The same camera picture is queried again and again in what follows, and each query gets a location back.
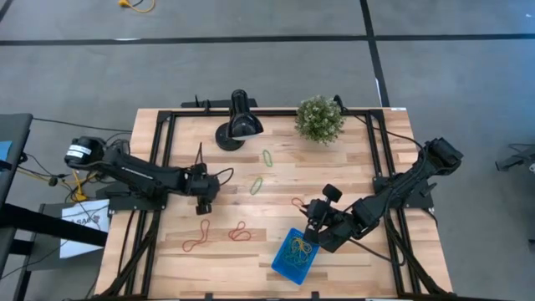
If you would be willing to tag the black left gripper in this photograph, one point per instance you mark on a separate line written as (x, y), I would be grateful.
(202, 186)

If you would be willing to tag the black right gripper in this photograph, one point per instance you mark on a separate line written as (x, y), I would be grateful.
(324, 215)

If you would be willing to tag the long red rubber band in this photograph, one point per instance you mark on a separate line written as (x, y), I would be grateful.
(202, 234)

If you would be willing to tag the teal rubber band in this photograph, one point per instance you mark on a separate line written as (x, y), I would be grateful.
(299, 260)
(288, 256)

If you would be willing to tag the blue plastic slotted bin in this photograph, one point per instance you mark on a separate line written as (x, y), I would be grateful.
(288, 267)

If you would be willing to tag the dark green rubber band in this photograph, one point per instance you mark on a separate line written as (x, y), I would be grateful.
(264, 154)

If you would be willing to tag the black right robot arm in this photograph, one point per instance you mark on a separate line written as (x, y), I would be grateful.
(401, 194)

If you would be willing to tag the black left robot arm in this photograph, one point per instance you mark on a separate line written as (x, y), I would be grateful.
(134, 175)

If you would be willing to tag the black desk lamp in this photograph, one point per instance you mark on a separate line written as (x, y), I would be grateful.
(240, 121)

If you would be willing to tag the small artificial green plant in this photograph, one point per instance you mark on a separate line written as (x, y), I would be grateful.
(319, 120)

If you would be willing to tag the white paper sheet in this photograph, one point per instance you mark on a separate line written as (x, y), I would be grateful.
(83, 217)

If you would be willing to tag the black side table beam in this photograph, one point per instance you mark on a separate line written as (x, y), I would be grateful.
(54, 226)

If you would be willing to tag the grey side table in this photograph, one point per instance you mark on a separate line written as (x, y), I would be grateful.
(14, 134)

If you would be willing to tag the blue flat item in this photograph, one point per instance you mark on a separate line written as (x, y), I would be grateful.
(4, 150)

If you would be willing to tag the black floor stand device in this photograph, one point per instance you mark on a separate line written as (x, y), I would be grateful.
(518, 158)

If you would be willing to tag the small black edge bracket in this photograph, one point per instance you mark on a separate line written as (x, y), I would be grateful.
(315, 295)
(208, 296)

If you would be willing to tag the black aluminium table frame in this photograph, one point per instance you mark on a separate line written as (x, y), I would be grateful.
(267, 113)

